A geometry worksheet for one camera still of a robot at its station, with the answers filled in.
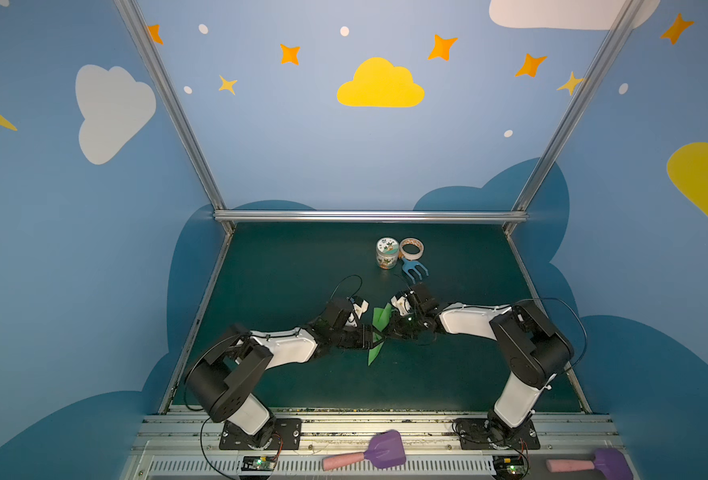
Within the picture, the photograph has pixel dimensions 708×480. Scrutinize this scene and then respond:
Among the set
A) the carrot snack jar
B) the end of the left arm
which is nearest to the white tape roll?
the carrot snack jar

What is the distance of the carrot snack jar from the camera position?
1064 mm

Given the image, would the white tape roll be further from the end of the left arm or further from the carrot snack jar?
the end of the left arm

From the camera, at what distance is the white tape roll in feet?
3.72

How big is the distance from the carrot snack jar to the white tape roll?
0.18 ft
